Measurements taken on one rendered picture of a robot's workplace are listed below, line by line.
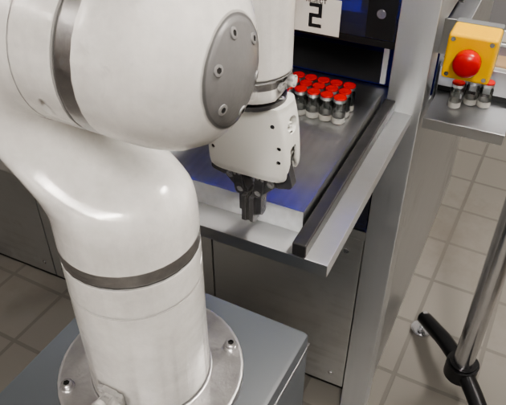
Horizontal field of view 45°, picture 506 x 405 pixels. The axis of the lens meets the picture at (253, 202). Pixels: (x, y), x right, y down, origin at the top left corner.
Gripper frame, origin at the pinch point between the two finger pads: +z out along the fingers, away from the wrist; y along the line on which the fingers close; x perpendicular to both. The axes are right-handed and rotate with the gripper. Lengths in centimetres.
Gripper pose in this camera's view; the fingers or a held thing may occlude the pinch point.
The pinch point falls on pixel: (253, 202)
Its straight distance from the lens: 75.6
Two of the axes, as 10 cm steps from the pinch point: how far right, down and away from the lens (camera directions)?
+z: 0.0, 7.9, 6.2
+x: -4.4, 5.6, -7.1
